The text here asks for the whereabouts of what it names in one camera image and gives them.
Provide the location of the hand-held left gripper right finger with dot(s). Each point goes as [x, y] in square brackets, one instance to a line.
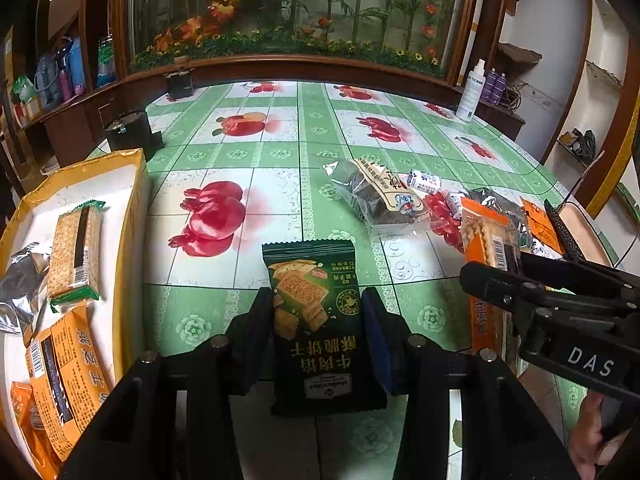
[382, 355]

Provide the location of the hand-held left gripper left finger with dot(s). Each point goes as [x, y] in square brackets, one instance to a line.
[257, 330]

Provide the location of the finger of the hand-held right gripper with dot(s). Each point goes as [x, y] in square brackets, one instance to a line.
[500, 285]
[575, 270]

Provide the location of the long orange cracker packet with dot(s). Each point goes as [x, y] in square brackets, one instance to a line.
[480, 240]

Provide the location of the dark green cracker packet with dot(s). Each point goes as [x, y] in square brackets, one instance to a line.
[310, 320]

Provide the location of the yellow cardboard box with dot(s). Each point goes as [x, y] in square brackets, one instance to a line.
[125, 210]

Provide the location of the green-edged cracker packet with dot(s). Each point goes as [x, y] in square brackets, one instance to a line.
[75, 255]

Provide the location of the orange sandwich cracker packet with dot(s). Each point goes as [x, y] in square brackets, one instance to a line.
[65, 380]

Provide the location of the silver foil packet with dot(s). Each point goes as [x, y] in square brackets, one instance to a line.
[20, 290]

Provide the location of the small orange snack packet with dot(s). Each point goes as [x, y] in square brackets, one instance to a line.
[27, 420]

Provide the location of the person's right hand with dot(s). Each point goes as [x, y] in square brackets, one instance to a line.
[592, 435]

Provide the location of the flat orange snack packet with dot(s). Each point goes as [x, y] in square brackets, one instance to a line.
[542, 227]

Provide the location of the black foil snack packet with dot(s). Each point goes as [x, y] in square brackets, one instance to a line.
[500, 205]

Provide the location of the small white candy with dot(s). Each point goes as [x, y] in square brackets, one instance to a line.
[454, 205]

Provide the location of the white-blue candy packet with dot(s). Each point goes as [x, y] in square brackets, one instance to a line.
[422, 180]

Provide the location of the clear dark seaweed packet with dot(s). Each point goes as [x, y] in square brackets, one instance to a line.
[375, 195]

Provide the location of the white spray bottle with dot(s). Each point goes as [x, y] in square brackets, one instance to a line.
[471, 92]

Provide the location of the green fruit-print tablecloth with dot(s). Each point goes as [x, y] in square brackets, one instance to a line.
[310, 125]

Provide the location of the brown wooden slab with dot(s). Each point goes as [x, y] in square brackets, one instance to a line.
[520, 52]

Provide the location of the large black desk holder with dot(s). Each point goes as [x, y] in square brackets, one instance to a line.
[131, 132]

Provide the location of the small black desk holder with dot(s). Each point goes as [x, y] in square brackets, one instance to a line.
[179, 82]

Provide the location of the wooden display cabinet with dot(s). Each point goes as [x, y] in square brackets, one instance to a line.
[75, 120]

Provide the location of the green-white bag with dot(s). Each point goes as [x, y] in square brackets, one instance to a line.
[105, 65]

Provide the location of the blue bottle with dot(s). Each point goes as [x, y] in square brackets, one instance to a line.
[76, 67]

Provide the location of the artificial flower display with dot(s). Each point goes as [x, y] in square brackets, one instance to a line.
[290, 5]

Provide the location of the light green packet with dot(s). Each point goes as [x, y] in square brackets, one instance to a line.
[22, 90]

